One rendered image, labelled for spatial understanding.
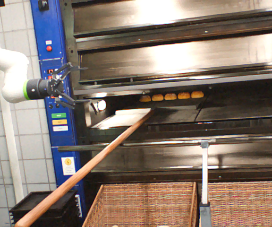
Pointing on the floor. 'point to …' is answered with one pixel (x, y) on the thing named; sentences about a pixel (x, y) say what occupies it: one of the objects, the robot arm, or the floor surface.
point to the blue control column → (60, 140)
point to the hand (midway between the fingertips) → (86, 84)
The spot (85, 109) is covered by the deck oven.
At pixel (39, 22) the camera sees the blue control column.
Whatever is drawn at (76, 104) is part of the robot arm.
